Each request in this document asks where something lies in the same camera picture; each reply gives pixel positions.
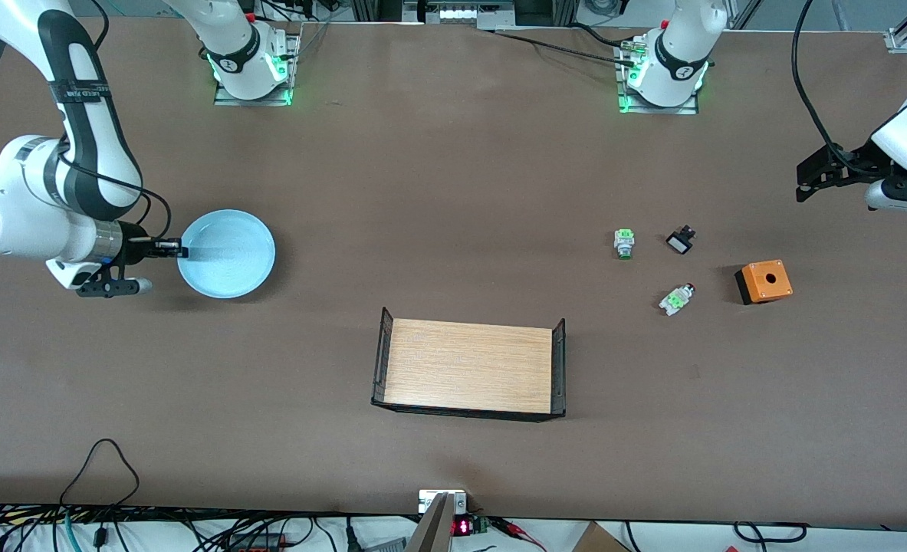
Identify light blue plate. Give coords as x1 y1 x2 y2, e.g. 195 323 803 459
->
176 209 277 299

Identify red push button switch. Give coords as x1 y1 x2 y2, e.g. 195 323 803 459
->
659 283 697 317

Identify orange black power strip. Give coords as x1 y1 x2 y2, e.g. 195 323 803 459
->
227 533 285 551

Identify wooden tray black mesh sides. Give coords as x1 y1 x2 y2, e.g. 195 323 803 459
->
370 307 567 423

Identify white light bar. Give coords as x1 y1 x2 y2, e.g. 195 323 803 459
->
403 0 515 28

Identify brown cardboard piece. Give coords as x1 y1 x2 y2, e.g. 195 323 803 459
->
572 521 630 552

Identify red clip lead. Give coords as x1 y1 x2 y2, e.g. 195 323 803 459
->
490 517 547 551

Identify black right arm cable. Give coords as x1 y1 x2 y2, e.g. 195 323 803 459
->
58 146 173 242

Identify orange button enclosure box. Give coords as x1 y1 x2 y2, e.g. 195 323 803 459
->
734 260 794 306

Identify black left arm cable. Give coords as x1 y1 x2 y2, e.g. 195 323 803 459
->
793 0 860 166

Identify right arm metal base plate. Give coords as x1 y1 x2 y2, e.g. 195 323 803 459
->
214 32 302 107

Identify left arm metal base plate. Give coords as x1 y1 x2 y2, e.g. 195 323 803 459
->
616 40 701 116

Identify black looped thin cable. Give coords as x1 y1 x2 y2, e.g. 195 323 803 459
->
58 439 141 508

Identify black cable to arm base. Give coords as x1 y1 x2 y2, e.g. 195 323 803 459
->
478 28 642 66

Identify black flat looped cable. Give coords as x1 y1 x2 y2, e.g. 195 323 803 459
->
733 521 808 544

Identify silver mount bracket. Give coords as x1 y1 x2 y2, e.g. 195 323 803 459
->
419 489 468 514

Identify grey metal post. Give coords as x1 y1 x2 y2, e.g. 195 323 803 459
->
406 493 454 552

